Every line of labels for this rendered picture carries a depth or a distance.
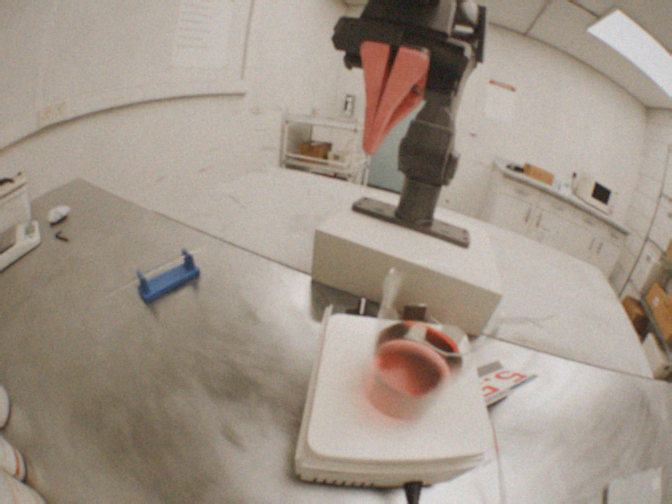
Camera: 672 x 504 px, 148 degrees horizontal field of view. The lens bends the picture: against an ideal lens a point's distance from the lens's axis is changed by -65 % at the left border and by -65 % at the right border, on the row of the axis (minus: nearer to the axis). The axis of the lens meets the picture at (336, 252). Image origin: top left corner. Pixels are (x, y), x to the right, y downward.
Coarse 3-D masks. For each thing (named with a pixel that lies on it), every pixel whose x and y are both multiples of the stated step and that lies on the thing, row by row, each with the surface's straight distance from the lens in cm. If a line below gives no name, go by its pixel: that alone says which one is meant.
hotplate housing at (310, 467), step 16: (320, 336) 24; (320, 352) 23; (304, 416) 19; (304, 432) 19; (304, 448) 18; (304, 464) 18; (320, 464) 18; (336, 464) 18; (352, 464) 18; (368, 464) 18; (384, 464) 18; (400, 464) 19; (416, 464) 19; (432, 464) 20; (448, 464) 20; (464, 464) 21; (320, 480) 22; (336, 480) 22; (352, 480) 21; (368, 480) 21; (384, 480) 21; (400, 480) 22; (416, 480) 22; (432, 480) 23; (448, 480) 25; (416, 496) 22
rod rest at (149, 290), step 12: (180, 264) 44; (192, 264) 41; (144, 276) 39; (156, 276) 43; (168, 276) 42; (180, 276) 41; (192, 276) 42; (144, 288) 40; (156, 288) 40; (168, 288) 41; (144, 300) 40
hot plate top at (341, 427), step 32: (352, 320) 22; (352, 352) 20; (320, 384) 18; (352, 384) 18; (480, 384) 22; (320, 416) 17; (352, 416) 17; (448, 416) 19; (480, 416) 20; (320, 448) 16; (352, 448) 16; (384, 448) 17; (416, 448) 17; (448, 448) 18; (480, 448) 19
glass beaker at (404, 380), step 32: (384, 288) 13; (416, 288) 16; (448, 288) 17; (480, 288) 16; (384, 320) 13; (416, 320) 18; (448, 320) 18; (480, 320) 16; (384, 352) 13; (416, 352) 12; (480, 352) 13; (384, 384) 15; (416, 384) 13; (448, 384) 14; (384, 416) 17; (416, 416) 17
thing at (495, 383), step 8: (488, 376) 34; (496, 376) 34; (504, 376) 34; (512, 376) 34; (520, 376) 34; (528, 376) 34; (488, 384) 32; (496, 384) 32; (504, 384) 32; (512, 384) 32; (488, 392) 30; (496, 392) 30
